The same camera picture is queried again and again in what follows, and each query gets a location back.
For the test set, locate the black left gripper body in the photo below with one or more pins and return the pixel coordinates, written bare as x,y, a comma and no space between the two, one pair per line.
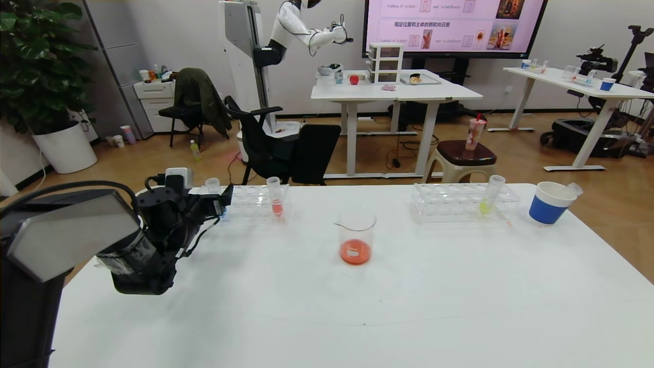
218,204

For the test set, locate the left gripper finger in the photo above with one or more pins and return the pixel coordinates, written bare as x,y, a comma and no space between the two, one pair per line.
229,191
212,207

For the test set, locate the blue pigment test tube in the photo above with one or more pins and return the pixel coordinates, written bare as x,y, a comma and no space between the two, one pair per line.
212,185

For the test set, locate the red pigment test tube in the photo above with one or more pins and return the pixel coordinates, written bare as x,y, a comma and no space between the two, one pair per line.
573,189

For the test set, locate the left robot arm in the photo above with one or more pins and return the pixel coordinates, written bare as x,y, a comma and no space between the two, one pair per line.
76,230

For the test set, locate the clear acrylic test tube rack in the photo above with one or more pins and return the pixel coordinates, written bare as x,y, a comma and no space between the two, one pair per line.
250,204
454,202

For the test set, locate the orange pigment test tube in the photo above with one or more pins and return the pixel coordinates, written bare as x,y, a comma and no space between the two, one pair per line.
277,207

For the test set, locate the clear glass beaker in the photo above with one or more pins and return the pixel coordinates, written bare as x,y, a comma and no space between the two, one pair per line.
356,253

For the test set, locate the yellow pigment test tube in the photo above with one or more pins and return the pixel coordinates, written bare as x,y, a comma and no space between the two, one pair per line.
486,206

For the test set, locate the green drink bottle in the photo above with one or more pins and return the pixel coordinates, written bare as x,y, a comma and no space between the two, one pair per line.
195,152

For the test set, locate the black office chair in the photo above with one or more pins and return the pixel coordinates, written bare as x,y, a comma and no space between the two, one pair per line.
311,153

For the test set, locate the black metal chair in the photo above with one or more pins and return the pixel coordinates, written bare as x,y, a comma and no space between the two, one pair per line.
179,114

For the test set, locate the dark green jacket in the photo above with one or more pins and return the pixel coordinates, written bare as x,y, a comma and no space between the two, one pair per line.
196,92

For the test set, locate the pink purple cup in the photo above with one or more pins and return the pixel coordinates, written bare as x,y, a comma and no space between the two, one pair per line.
127,136

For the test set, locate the small white cup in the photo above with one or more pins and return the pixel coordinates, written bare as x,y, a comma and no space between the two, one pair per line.
118,142

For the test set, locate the white drawer cabinet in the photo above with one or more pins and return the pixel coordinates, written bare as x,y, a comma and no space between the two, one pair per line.
153,97

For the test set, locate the grey bowl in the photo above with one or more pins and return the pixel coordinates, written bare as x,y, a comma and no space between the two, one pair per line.
327,71

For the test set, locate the white plant pot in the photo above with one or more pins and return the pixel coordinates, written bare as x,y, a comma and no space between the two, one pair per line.
65,150

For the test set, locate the white double desk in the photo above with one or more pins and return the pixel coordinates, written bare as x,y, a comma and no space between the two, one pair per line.
357,92

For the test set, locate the red apple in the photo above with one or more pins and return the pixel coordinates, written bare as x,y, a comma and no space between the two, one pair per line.
354,80

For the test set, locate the tall grey cabinet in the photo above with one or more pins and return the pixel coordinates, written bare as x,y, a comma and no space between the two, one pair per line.
122,61

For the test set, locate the white humanoid robot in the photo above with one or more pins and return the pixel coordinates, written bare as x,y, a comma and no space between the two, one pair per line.
288,25

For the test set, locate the small white drawer organizer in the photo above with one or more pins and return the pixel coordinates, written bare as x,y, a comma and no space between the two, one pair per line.
384,65

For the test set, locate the grey tray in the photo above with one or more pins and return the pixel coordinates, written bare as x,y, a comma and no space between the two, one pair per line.
421,81

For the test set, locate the green potted plant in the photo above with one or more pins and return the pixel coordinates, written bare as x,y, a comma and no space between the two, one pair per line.
36,66

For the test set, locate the brown beige plastic stool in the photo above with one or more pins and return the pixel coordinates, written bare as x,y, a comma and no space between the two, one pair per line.
462,153

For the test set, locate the drink cup with red straw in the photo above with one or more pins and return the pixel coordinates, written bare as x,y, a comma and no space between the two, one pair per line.
473,134

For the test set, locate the large display screen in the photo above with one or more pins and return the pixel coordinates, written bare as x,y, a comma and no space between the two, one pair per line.
449,41

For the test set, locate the blue white paper cup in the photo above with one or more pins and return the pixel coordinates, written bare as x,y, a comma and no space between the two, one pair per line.
546,207

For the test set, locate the white single desk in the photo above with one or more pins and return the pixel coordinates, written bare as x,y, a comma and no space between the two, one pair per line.
562,81

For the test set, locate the small blue paper cup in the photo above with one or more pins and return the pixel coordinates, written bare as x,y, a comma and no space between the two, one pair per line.
607,86

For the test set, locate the black tripod stand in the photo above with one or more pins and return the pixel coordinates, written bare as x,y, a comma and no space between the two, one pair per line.
633,45

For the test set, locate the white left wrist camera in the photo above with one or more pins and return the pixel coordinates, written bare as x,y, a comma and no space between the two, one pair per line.
180,172

